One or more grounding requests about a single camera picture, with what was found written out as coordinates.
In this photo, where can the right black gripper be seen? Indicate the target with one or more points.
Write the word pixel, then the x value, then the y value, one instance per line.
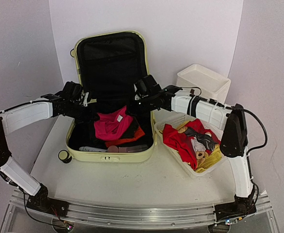
pixel 134 108

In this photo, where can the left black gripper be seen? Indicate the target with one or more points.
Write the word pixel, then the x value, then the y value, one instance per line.
pixel 91 114

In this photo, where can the black garment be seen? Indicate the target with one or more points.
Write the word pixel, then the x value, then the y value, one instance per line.
pixel 129 133

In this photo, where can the magenta pink garment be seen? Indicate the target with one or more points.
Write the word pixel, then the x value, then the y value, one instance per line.
pixel 112 126

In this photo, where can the pale green hard-shell suitcase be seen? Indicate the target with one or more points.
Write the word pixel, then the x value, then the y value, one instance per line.
pixel 108 66

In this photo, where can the white perforated plastic basket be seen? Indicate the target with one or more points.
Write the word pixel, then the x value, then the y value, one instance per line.
pixel 193 143

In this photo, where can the yellow garment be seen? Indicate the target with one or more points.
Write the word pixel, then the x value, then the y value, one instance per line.
pixel 209 160

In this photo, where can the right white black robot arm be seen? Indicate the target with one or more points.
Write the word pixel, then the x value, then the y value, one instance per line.
pixel 234 143

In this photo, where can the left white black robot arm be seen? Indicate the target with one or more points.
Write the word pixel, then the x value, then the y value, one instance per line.
pixel 20 116

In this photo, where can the orange red garment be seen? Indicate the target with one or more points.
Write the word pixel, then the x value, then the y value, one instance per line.
pixel 138 134

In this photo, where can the white grey tube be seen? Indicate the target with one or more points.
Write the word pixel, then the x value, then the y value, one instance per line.
pixel 92 149

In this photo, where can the white three-drawer storage cabinet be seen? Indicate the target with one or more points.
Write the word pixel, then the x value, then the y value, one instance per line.
pixel 213 85

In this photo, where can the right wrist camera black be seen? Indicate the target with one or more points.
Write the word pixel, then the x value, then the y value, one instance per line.
pixel 147 87

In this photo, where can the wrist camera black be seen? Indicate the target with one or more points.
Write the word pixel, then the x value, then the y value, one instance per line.
pixel 147 87
pixel 71 93

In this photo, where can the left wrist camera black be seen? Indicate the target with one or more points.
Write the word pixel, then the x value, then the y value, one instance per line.
pixel 71 93

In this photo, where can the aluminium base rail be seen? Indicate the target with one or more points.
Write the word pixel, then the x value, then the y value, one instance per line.
pixel 260 219

